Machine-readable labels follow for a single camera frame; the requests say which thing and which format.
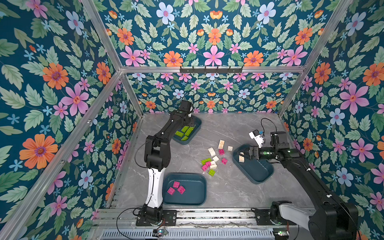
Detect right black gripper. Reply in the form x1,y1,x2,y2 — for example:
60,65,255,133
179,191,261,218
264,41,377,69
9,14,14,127
237,144,278,162

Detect green long lego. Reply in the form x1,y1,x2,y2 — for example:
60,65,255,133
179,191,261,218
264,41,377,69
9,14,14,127
181,136,189,142
175,131,184,138
185,127,194,137

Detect pink lego mid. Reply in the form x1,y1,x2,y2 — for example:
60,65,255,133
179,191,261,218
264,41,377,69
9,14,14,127
173,182,180,189

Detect pink small lego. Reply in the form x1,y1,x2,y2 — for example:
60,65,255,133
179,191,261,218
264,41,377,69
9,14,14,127
178,186,186,195

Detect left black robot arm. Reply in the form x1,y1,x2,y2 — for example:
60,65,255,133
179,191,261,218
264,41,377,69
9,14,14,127
142,100,194,223

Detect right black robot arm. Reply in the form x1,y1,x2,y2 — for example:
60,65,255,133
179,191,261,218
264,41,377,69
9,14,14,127
233,131,361,240

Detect right teal bin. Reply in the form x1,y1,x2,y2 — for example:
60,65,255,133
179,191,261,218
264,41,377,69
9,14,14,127
233,144,275,185

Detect far teal bin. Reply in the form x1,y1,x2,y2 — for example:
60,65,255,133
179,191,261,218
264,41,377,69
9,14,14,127
173,116,202,145

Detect cream lego center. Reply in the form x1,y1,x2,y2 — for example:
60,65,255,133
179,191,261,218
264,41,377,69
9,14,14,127
208,148,216,157

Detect cream lego lower pile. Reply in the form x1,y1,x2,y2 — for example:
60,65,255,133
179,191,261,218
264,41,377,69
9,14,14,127
210,161,217,170

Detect green small lego near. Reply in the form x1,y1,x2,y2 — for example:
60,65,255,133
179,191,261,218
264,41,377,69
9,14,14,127
208,170,216,177

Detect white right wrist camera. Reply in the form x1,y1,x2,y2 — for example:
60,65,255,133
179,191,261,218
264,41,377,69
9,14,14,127
249,130,265,148

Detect black wall hook rail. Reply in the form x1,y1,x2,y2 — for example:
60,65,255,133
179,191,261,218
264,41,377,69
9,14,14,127
179,66,243,75

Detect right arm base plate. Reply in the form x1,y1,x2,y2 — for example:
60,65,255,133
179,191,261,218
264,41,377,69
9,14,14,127
251,208,297,226

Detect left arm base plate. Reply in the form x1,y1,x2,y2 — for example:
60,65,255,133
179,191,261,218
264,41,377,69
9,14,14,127
136,210,178,227

